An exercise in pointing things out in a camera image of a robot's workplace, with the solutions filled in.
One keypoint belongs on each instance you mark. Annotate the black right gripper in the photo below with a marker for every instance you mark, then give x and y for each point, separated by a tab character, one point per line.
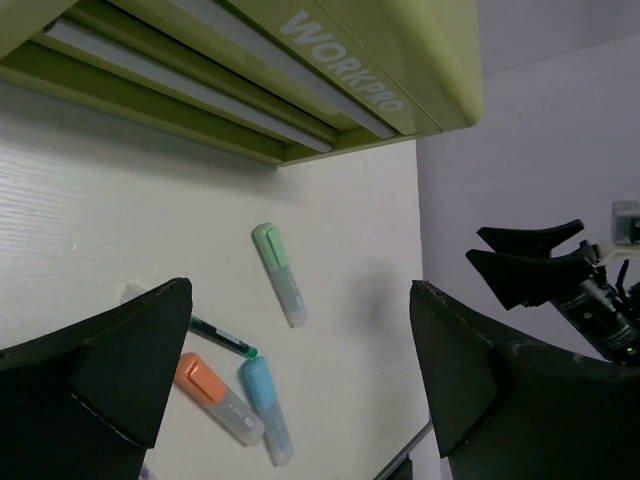
605	314

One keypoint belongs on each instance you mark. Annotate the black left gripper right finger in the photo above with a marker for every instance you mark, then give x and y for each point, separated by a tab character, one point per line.
505	405

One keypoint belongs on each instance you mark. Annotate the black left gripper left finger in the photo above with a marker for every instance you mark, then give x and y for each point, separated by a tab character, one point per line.
87	401

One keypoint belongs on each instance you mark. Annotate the green highlighter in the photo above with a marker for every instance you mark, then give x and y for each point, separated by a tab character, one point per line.
271	249

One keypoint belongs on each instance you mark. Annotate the orange highlighter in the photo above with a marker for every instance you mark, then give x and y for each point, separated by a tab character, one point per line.
195	378

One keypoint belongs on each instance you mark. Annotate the green gel pen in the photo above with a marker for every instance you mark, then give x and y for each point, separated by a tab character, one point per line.
224	339

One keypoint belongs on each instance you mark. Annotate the blue highlighter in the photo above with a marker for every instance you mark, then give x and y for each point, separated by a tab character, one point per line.
257	380

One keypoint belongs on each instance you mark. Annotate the green metal drawer cabinet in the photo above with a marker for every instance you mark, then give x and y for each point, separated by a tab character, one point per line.
280	82

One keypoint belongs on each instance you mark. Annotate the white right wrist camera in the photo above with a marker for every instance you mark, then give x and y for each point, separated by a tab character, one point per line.
624	240

